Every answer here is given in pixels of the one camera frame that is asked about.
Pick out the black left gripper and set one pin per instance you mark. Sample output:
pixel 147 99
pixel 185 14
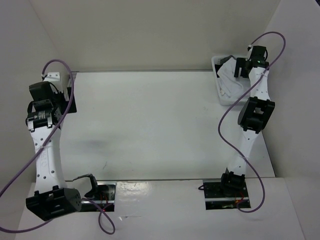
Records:
pixel 66 103

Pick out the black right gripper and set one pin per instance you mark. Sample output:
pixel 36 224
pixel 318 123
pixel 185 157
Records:
pixel 241 62

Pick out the white skirt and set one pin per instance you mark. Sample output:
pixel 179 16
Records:
pixel 229 87

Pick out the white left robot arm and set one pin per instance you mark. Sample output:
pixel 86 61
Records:
pixel 52 197

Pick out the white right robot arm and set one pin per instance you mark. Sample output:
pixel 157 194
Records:
pixel 252 118

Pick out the dark grey garment in basket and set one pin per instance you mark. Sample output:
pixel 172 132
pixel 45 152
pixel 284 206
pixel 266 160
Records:
pixel 225 59

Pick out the white plastic basket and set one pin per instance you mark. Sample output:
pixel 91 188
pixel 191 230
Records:
pixel 215 68

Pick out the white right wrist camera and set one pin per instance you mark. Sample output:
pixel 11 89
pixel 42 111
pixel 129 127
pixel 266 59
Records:
pixel 249 52

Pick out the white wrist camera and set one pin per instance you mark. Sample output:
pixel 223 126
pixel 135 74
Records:
pixel 249 52
pixel 55 79

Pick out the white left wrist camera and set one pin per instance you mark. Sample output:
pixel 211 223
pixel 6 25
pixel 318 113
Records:
pixel 55 79

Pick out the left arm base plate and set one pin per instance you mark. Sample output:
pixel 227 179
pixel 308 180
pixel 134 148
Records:
pixel 104 198

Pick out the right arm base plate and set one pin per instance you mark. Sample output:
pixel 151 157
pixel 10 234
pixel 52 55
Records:
pixel 215 199

